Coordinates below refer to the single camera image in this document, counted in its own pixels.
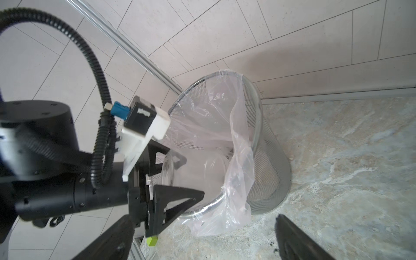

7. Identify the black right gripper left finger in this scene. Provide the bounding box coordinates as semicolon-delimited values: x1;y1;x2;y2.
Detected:
73;214;134;260

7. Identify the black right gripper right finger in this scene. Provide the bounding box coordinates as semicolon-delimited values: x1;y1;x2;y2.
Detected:
275;214;335;260

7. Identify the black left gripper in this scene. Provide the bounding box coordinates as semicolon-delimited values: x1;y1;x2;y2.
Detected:
128;140;205;237

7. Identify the green lidded rice jar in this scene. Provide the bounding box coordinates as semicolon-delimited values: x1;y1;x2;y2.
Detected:
161;149;229;201

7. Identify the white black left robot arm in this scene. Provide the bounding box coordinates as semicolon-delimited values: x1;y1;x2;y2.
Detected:
1;100;204;243

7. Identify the small green cube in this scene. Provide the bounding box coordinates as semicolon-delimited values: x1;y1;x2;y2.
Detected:
146;236;158;247

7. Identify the clear plastic bin liner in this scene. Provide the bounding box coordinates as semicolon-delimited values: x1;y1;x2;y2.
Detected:
150;70;255;237

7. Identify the metal mesh waste bin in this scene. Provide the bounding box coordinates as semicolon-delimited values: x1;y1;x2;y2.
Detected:
162;70;292;215

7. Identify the aluminium corner profile left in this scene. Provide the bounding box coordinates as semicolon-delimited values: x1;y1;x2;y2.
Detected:
67;0;182;94

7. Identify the black left corrugated cable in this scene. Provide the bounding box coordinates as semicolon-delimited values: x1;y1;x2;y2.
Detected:
0;8;118;190

